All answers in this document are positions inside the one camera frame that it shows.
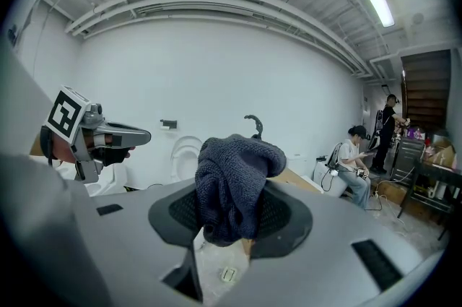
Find large cardboard box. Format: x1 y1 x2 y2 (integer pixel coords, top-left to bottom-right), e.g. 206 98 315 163
240 166 323 259

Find grey drawer cabinet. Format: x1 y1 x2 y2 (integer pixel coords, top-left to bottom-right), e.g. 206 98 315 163
391 137 422 184

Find person's left forearm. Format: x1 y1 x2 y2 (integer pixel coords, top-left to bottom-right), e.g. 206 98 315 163
52 141 77 165

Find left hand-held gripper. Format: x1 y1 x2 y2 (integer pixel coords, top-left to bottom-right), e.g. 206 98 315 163
42 85 152 183

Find person's left hand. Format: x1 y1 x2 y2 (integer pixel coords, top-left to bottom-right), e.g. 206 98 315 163
92 147 131 168

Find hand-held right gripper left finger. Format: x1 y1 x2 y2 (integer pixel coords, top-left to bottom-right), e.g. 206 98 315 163
92 178 203 307

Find dark metal table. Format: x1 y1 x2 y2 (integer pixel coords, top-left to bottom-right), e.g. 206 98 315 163
396 157 462 241

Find small green-white floor item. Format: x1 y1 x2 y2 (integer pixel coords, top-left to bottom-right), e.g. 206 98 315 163
219 266 240 284

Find dark blue cloth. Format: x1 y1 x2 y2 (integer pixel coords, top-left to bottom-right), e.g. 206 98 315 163
194 113 288 248

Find white floor cable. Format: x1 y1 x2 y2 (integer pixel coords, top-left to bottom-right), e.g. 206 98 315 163
371 189 411 238

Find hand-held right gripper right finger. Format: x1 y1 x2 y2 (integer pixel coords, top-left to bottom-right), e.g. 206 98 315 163
223 179 423 307

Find brown staircase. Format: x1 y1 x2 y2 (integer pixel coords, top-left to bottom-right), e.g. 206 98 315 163
400 49 453 133

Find white toilet with flat lid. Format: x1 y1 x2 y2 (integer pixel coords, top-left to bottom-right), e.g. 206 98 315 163
168 134 205 188

